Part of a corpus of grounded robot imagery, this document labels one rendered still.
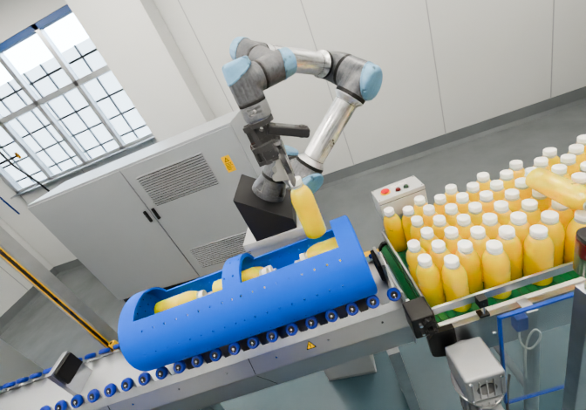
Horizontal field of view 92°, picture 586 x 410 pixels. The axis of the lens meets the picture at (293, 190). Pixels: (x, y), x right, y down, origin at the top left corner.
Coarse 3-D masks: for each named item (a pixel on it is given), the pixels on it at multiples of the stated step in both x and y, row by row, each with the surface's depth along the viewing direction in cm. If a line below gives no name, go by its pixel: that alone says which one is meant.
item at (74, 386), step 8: (64, 352) 118; (64, 360) 115; (72, 360) 117; (80, 360) 120; (56, 368) 112; (64, 368) 113; (72, 368) 116; (80, 368) 120; (88, 368) 124; (48, 376) 109; (56, 376) 111; (64, 376) 112; (72, 376) 115; (80, 376) 119; (88, 376) 122; (64, 384) 112; (72, 384) 115; (80, 384) 118; (72, 392) 115; (80, 392) 117
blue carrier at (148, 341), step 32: (256, 256) 114; (288, 256) 115; (320, 256) 88; (352, 256) 86; (160, 288) 116; (192, 288) 119; (224, 288) 93; (256, 288) 90; (288, 288) 88; (320, 288) 87; (352, 288) 87; (128, 320) 97; (160, 320) 94; (192, 320) 92; (224, 320) 91; (256, 320) 91; (288, 320) 93; (128, 352) 94; (160, 352) 94; (192, 352) 96
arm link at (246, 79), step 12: (240, 60) 66; (228, 72) 67; (240, 72) 67; (252, 72) 68; (228, 84) 69; (240, 84) 68; (252, 84) 69; (264, 84) 71; (240, 96) 70; (252, 96) 70; (264, 96) 72; (240, 108) 72
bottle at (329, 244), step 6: (330, 240) 103; (336, 240) 102; (312, 246) 104; (318, 246) 102; (324, 246) 102; (330, 246) 101; (336, 246) 101; (306, 252) 105; (312, 252) 102; (318, 252) 101; (306, 258) 103
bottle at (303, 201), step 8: (296, 192) 84; (304, 192) 84; (296, 200) 84; (304, 200) 84; (312, 200) 85; (296, 208) 86; (304, 208) 84; (312, 208) 85; (304, 216) 86; (312, 216) 86; (320, 216) 88; (304, 224) 87; (312, 224) 87; (320, 224) 88; (304, 232) 91; (312, 232) 88; (320, 232) 88
